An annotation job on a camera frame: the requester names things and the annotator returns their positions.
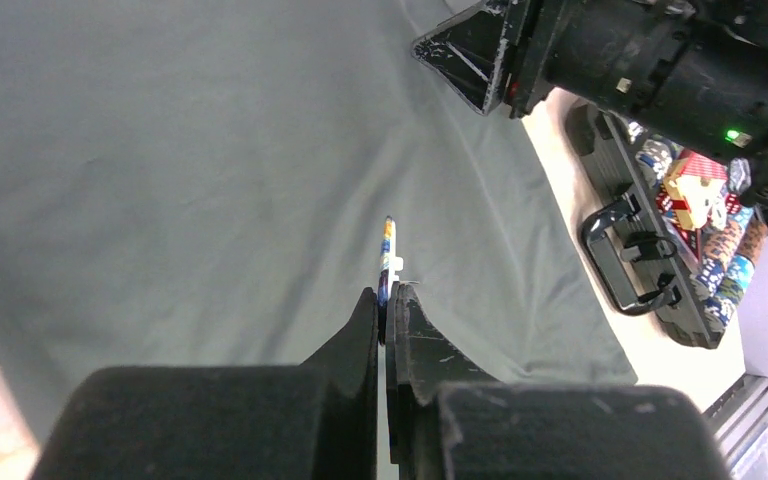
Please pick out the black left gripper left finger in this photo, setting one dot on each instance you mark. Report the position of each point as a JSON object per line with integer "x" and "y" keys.
{"x": 314, "y": 420}

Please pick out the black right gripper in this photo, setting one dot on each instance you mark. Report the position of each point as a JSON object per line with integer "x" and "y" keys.
{"x": 612, "y": 53}

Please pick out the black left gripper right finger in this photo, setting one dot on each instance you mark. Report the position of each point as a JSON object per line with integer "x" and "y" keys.
{"x": 450, "y": 419}

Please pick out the blue round brooch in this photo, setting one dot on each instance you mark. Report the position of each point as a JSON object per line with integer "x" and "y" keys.
{"x": 390, "y": 265}

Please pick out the dark grey t-shirt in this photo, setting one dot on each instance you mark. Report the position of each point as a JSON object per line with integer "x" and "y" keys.
{"x": 206, "y": 183}

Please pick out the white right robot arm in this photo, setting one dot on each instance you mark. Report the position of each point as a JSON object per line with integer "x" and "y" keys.
{"x": 694, "y": 71}

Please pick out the black poker chip case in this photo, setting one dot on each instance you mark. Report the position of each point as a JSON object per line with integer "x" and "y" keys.
{"x": 670, "y": 239}

